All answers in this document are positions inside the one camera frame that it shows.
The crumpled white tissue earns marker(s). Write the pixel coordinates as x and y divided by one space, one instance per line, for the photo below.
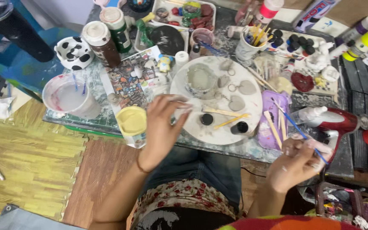
4 107

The white tray of clay pieces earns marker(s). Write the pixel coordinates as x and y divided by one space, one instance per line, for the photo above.
203 16

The purple paint tray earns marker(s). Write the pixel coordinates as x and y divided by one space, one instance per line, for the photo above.
267 134

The black tumbler with clear lid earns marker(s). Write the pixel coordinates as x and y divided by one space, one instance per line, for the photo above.
21 32

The small black bottle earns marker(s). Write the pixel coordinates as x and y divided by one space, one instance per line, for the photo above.
240 127

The cow print ceramic bowl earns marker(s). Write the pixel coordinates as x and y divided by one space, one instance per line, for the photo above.
73 52

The blue brush in bucket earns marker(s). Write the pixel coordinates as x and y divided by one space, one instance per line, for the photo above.
75 82
84 88

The white cup of brushes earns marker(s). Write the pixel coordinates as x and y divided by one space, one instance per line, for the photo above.
249 48

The red hair dryer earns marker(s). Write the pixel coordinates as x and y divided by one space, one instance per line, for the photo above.
340 123

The white bucket of water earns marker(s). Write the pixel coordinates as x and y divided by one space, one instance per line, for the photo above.
69 97

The white bottle with purple band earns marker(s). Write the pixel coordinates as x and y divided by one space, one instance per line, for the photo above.
358 30

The white round work board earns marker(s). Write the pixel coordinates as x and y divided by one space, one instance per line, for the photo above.
251 108

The red heart dish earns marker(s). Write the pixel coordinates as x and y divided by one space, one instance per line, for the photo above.
302 82

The person's right fingers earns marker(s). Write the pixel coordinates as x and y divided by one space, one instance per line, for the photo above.
311 150

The person's right hand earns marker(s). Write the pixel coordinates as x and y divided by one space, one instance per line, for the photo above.
291 167

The white plaster figurine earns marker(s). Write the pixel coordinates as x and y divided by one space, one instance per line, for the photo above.
319 57

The green cutting mat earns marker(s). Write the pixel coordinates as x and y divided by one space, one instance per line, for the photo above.
85 124

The small white paint tube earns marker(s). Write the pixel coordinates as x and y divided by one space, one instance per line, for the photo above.
287 68

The white bottle with pink label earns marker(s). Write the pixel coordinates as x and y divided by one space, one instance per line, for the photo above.
268 11

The brown paint bottle white cap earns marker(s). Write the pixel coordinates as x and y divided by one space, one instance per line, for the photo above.
104 48

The blue thin paintbrush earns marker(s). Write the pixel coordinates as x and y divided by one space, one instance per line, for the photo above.
291 121

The container with yellow lid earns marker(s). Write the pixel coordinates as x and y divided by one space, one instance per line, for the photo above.
132 123

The white and blue glue tube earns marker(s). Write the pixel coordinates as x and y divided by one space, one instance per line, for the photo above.
315 14

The white tray with black disc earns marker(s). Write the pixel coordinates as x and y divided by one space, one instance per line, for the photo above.
168 40

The grey clay cup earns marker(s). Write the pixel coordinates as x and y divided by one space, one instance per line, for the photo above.
200 80

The green paint bottle white cap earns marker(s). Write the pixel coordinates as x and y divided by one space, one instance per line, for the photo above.
120 32

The pink plastic cup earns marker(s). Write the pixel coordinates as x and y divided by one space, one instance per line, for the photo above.
203 36

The bag of craft supplies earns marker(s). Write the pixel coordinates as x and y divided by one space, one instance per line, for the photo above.
340 204

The white bottle with yellow band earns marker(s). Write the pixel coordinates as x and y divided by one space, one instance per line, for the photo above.
366 41

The small white bottle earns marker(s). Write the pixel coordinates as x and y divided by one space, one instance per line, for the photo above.
181 59

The flat wooden stick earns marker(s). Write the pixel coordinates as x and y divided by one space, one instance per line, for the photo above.
224 112
283 127
272 129

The blue tool in pink cup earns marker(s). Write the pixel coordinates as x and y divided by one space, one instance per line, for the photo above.
212 49

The black round cap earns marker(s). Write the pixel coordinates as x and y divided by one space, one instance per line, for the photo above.
207 119

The person's lap in jeans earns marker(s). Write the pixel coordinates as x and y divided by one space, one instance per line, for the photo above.
209 169

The person's left hand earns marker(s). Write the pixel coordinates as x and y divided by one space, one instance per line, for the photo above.
160 134

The person's left fingers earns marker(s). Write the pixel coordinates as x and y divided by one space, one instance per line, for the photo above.
179 103

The yellow modelling tool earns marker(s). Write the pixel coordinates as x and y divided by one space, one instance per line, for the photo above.
232 121

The blue plastic chair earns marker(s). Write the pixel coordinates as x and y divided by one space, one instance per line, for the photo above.
27 70

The green clay figurine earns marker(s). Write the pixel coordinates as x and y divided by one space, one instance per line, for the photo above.
145 32

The set of black-capped paint bottles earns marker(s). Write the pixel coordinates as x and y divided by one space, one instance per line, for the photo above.
299 43

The printed picture sheet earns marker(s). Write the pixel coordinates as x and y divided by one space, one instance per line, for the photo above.
129 83

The yellow and blue figurine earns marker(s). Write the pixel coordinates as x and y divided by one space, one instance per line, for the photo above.
164 64

